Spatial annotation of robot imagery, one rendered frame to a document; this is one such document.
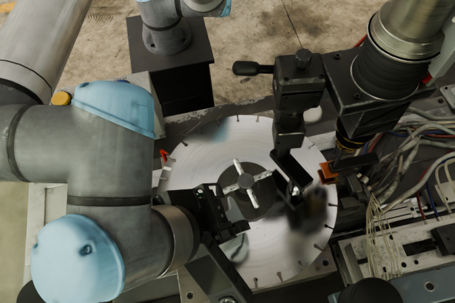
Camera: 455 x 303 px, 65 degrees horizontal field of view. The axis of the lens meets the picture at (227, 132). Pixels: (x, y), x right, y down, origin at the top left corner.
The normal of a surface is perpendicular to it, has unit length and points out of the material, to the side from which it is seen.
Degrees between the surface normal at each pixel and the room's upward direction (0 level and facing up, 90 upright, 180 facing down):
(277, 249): 0
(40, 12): 25
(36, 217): 0
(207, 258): 51
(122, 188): 42
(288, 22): 0
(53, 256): 31
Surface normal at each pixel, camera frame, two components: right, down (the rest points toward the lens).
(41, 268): -0.43, -0.11
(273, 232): -0.04, -0.48
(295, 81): 0.01, 0.27
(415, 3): -0.73, 0.62
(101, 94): -0.04, -0.15
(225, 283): -0.22, 0.36
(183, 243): 0.90, 0.00
